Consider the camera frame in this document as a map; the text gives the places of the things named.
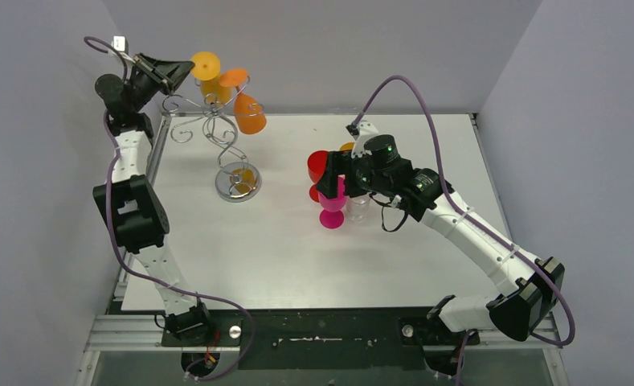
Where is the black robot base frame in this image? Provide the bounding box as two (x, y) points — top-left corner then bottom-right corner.
(161, 307), (481, 376)

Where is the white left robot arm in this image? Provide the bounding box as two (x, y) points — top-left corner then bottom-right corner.
(92, 54), (215, 347)

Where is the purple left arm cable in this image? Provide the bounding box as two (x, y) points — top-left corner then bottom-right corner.
(83, 35), (256, 384)

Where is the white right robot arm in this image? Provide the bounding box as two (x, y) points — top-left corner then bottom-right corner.
(316, 134), (565, 345)

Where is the red wine glass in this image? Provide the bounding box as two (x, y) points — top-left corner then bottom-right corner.
(307, 150), (329, 203)

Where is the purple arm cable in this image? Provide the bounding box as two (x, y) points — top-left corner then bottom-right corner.
(346, 75), (576, 386)
(83, 35), (256, 384)

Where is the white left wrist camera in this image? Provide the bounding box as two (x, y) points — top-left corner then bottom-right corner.
(109, 35), (134, 63)

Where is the pink wine glass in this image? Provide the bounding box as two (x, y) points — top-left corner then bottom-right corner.
(317, 177), (346, 229)

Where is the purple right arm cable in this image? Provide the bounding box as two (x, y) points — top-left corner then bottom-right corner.
(346, 75), (576, 386)

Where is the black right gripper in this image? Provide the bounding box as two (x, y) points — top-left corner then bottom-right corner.
(318, 149), (393, 198)

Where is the clear wine glass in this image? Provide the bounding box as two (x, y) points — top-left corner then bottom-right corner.
(346, 195), (371, 222)

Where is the chrome wine glass rack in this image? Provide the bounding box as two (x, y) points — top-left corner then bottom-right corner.
(162, 88), (262, 203)

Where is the yellow wine glass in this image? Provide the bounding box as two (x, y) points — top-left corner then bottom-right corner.
(191, 51), (231, 105)
(339, 142), (354, 151)

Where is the orange wine glass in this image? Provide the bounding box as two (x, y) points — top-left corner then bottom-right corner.
(219, 68), (267, 135)

